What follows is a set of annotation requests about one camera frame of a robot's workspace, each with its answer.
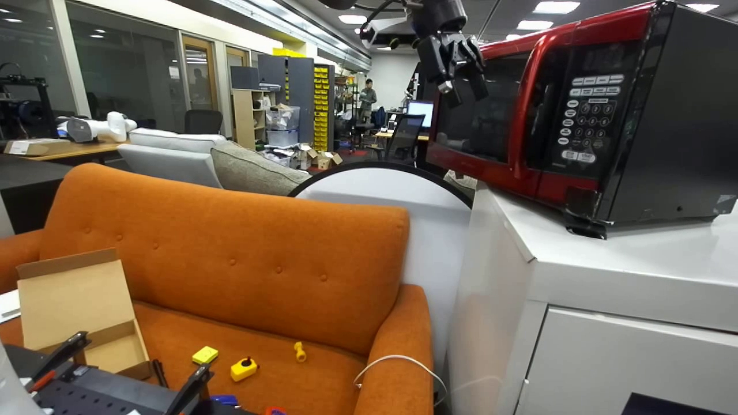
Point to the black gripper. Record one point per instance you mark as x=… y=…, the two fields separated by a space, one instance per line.
x=452 y=59

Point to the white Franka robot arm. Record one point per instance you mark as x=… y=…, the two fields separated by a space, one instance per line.
x=438 y=14

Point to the red black microwave body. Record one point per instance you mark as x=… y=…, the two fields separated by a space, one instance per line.
x=683 y=115

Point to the small lit monitor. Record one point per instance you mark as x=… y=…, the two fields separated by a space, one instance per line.
x=419 y=113

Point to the distant standing person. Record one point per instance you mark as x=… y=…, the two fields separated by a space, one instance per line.
x=370 y=92

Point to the ceiling light panel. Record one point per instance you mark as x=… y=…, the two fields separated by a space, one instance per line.
x=557 y=8

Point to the white round-topped panel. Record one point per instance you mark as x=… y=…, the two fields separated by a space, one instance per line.
x=416 y=230

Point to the yellow black storage cabinet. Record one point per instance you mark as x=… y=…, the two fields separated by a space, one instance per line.
x=303 y=100

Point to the wooden shelf unit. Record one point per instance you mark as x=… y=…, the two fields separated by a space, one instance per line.
x=244 y=115

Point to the grey cushion sofa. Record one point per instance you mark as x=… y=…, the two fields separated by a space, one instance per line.
x=253 y=173

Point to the white cabinet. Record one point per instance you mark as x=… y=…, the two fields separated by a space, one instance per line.
x=614 y=268

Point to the black office chair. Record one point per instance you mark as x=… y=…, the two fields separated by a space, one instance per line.
x=203 y=121

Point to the wooden framed door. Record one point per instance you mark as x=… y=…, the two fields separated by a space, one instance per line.
x=198 y=72

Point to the orange fabric sofa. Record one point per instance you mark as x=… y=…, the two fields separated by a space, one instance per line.
x=253 y=253

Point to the white armchair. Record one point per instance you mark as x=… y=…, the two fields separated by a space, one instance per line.
x=173 y=157

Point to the small yellow peg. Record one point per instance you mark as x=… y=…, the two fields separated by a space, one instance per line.
x=298 y=351

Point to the white cylindrical device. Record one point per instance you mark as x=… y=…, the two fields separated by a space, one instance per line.
x=94 y=128

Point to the yellow square block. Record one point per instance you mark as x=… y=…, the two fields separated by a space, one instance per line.
x=203 y=356

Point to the small blue item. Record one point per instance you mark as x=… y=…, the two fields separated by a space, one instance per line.
x=224 y=399

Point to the wooden top desk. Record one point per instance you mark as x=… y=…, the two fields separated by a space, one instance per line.
x=46 y=151

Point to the open cardboard box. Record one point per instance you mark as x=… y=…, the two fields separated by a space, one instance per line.
x=71 y=303

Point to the white paper sheet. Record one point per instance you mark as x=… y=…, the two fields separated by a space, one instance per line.
x=8 y=303

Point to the black machine frame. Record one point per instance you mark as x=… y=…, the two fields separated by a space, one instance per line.
x=23 y=105

